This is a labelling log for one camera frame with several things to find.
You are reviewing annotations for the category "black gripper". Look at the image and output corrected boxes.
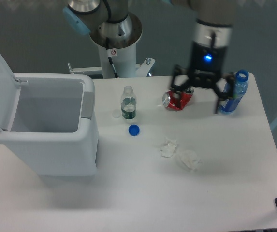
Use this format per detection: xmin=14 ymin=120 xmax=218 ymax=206
xmin=169 ymin=42 xmax=236 ymax=114

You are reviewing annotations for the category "white push-top trash can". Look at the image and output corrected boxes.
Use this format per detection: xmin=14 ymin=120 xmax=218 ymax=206
xmin=0 ymin=54 xmax=99 ymax=176

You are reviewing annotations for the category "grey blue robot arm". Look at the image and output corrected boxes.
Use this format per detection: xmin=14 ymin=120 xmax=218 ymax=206
xmin=63 ymin=0 xmax=236 ymax=110

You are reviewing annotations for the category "crushed red soda can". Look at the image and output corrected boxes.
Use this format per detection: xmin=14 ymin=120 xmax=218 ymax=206
xmin=162 ymin=87 xmax=194 ymax=111

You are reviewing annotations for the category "blue plastic drink bottle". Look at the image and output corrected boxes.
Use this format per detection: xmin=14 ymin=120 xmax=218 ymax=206
xmin=218 ymin=69 xmax=249 ymax=115

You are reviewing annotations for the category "clear green-label plastic bottle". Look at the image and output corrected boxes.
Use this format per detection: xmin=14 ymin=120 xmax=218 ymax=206
xmin=120 ymin=86 xmax=136 ymax=120

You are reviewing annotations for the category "crumpled white tissue right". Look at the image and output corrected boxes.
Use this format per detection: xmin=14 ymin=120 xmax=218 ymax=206
xmin=179 ymin=150 xmax=202 ymax=171

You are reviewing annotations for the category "crumpled white tissue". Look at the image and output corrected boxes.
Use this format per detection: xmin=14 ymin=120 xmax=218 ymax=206
xmin=160 ymin=137 xmax=177 ymax=158
xmin=179 ymin=150 xmax=202 ymax=171

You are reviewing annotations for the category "crumpled white tissue left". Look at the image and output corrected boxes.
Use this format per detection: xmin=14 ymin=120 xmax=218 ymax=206
xmin=160 ymin=137 xmax=177 ymax=158

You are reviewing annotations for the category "blue bottle cap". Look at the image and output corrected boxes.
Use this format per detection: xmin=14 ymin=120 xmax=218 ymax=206
xmin=128 ymin=124 xmax=140 ymax=136

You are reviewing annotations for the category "white bottle cap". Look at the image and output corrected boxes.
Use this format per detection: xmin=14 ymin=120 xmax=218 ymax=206
xmin=112 ymin=110 xmax=121 ymax=118

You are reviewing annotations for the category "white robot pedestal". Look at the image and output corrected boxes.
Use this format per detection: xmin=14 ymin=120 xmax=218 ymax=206
xmin=68 ymin=45 xmax=156 ymax=79

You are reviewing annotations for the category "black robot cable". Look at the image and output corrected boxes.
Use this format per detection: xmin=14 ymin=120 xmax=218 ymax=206
xmin=105 ymin=37 xmax=119 ymax=78

